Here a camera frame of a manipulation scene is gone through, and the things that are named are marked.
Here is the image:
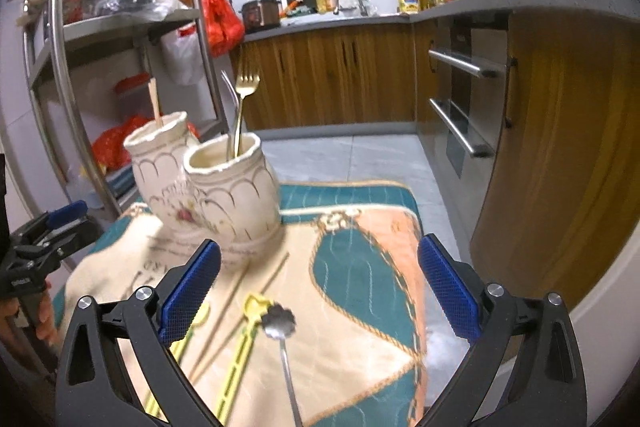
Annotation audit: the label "cream ceramic double utensil holder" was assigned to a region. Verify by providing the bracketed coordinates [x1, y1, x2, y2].
[124, 112, 282, 267]

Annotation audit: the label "wooden chopstick in holder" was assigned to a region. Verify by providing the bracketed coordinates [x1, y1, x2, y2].
[148, 77, 163, 129]

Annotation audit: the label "built-in steel oven drawers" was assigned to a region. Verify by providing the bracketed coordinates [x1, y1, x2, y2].
[427, 15, 509, 235]

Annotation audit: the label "red plastic bag upper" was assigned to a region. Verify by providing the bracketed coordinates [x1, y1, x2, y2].
[201, 0, 245, 57]

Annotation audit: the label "silver fork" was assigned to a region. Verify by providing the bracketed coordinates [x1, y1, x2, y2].
[220, 69, 241, 160]

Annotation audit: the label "printed quilted table mat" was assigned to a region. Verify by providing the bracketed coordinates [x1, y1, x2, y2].
[52, 180, 432, 427]

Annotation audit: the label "metal storage shelf rack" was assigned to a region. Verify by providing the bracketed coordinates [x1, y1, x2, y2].
[23, 0, 228, 221]

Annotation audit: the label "dark electric pressure cooker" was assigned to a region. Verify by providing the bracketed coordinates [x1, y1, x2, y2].
[241, 0, 281, 34]

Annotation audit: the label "gold fork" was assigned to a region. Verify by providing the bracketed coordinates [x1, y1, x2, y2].
[232, 66, 260, 157]

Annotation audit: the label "white plastic bag hanging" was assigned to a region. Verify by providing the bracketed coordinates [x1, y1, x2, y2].
[160, 24, 205, 87]

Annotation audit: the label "left hand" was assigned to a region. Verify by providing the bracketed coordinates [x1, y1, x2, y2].
[0, 283, 56, 350]

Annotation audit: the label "red plastic bag lower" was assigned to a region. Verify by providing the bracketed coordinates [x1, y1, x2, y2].
[90, 114, 202, 172]

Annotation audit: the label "silver flower-shaped spoon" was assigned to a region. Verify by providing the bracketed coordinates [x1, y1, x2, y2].
[262, 303, 304, 427]

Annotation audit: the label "red plastic bag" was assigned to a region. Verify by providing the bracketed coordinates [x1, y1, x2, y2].
[201, 0, 245, 57]
[90, 114, 202, 172]

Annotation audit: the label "wooden kitchen cabinets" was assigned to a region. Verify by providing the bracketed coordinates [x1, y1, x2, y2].
[232, 10, 639, 306]

